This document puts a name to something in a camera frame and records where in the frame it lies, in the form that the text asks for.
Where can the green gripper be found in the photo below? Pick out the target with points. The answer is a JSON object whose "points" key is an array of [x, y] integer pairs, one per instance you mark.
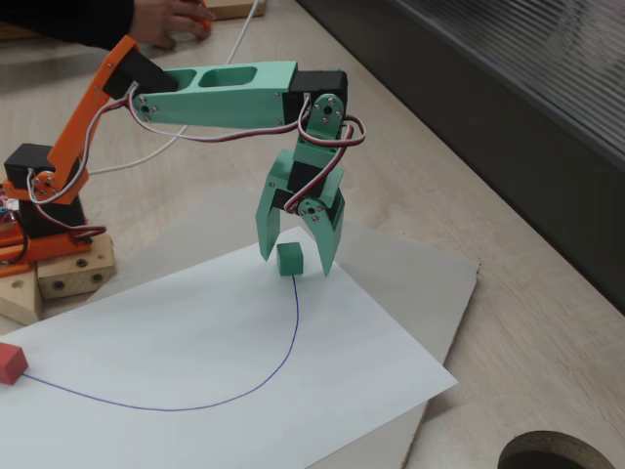
{"points": [[279, 182]]}

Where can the green cube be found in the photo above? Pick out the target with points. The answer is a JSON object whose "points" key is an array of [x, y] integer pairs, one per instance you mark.
{"points": [[290, 259]]}

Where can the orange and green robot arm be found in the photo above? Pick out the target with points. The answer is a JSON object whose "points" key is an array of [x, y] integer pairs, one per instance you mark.
{"points": [[229, 105]]}

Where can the forearm in black sleeve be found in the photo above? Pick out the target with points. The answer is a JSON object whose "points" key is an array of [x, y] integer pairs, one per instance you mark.
{"points": [[58, 19]]}

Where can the red cube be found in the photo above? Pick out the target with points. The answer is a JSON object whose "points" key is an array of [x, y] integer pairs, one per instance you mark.
{"points": [[12, 364]]}

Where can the person's bare hand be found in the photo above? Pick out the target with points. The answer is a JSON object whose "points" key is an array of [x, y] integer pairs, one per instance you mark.
{"points": [[166, 19]]}

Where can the white paper sheet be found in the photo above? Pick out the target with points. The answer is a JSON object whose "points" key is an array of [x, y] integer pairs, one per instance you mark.
{"points": [[195, 342]]}

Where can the light wooden base block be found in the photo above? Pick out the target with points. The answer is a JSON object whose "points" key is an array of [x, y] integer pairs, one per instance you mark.
{"points": [[73, 278]]}

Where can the long light wooden plank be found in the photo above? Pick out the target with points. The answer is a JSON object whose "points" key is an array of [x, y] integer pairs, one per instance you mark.
{"points": [[224, 10]]}

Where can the grey frosted desk partition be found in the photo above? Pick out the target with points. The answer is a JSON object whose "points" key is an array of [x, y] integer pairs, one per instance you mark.
{"points": [[488, 98]]}

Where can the red circuit board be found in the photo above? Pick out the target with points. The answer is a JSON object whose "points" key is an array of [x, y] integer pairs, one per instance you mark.
{"points": [[6, 202]]}

